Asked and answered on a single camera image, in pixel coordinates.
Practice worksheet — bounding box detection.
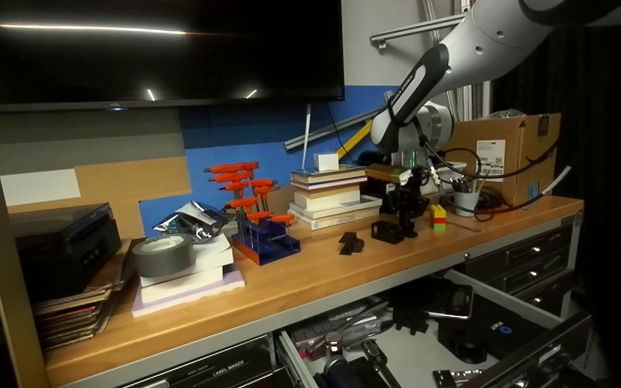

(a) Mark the white cup with pens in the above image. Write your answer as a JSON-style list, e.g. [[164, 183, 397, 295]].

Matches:
[[452, 178, 480, 215]]

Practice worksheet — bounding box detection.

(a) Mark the black plastic part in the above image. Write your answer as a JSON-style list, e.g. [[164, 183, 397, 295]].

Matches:
[[371, 221, 416, 244], [339, 233, 364, 254]]

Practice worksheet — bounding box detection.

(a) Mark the grey duct tape roll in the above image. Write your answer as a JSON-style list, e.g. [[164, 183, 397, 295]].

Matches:
[[132, 235, 191, 279]]

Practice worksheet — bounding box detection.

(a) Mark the stack of books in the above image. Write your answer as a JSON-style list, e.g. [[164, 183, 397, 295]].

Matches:
[[289, 165, 381, 230]]

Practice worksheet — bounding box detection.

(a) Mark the colourful toy block stack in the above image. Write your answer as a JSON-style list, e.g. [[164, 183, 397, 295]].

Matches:
[[430, 205, 446, 233]]

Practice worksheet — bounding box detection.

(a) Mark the orange handled hex key set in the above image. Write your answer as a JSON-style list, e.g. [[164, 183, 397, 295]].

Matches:
[[209, 162, 299, 266]]

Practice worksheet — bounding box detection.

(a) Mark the black wall monitor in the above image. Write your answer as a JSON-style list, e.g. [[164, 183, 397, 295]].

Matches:
[[0, 0, 346, 112]]

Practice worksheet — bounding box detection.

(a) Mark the cardboard box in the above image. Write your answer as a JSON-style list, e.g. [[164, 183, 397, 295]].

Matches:
[[446, 112, 561, 205]]

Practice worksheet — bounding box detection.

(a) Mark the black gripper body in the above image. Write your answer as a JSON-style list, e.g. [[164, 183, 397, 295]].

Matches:
[[381, 169, 427, 218]]

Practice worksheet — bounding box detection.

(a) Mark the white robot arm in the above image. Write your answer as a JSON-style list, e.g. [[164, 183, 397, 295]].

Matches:
[[371, 0, 621, 211]]

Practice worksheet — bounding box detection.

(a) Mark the black printer box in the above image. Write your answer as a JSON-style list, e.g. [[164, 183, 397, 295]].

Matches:
[[10, 202, 121, 302]]

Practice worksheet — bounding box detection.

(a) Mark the open grey metal drawer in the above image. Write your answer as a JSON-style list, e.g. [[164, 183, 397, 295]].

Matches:
[[275, 269, 591, 388]]

